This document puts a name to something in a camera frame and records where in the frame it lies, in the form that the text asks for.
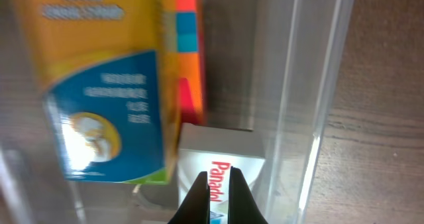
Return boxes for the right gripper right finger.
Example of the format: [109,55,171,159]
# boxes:
[228,166,268,224]

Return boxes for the orange medicine box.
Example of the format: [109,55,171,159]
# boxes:
[176,0,206,125]

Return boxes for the white Panadol box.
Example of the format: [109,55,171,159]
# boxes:
[178,123,265,224]

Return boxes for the yellow blue Woods box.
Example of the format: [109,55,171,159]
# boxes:
[13,0,180,185]

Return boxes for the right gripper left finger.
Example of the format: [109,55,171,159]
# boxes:
[168,172,210,224]

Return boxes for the clear plastic container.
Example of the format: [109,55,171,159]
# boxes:
[1,0,354,223]

